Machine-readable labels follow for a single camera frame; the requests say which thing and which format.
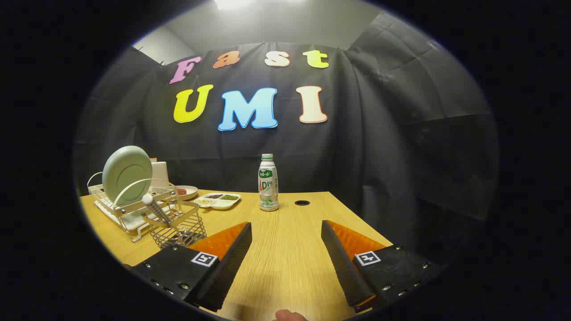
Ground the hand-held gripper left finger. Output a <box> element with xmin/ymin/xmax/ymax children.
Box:
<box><xmin>128</xmin><ymin>222</ymin><xmax>253</xmax><ymax>313</ymax></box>

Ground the black backdrop cloth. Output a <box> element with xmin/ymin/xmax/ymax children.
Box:
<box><xmin>74</xmin><ymin>11</ymin><xmax>500</xmax><ymax>268</ymax></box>

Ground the metal wire basket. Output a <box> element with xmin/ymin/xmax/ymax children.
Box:
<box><xmin>143</xmin><ymin>196</ymin><xmax>208</xmax><ymax>249</ymax></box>

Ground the white toaster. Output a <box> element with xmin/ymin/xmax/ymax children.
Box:
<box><xmin>151</xmin><ymin>158</ymin><xmax>170</xmax><ymax>188</ymax></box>

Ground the spoon with blue patterned handle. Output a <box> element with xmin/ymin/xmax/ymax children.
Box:
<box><xmin>142</xmin><ymin>193</ymin><xmax>174</xmax><ymax>225</ymax></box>

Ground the pale green plate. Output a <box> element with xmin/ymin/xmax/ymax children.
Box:
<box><xmin>102</xmin><ymin>146</ymin><xmax>153</xmax><ymax>206</ymax></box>

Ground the beige oval plate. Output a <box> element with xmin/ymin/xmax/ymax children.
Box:
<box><xmin>175</xmin><ymin>185</ymin><xmax>199</xmax><ymax>201</ymax></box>

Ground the white divided tray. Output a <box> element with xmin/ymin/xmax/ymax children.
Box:
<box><xmin>194</xmin><ymin>192</ymin><xmax>242</xmax><ymax>210</ymax></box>

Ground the white green-label drink bottle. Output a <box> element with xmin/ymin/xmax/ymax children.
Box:
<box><xmin>258</xmin><ymin>154</ymin><xmax>279</xmax><ymax>212</ymax></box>

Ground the white wire dish rack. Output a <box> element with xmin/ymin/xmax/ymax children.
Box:
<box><xmin>87</xmin><ymin>172</ymin><xmax>181</xmax><ymax>243</ymax></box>

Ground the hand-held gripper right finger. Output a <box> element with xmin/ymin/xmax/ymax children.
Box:
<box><xmin>321</xmin><ymin>220</ymin><xmax>443</xmax><ymax>313</ymax></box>

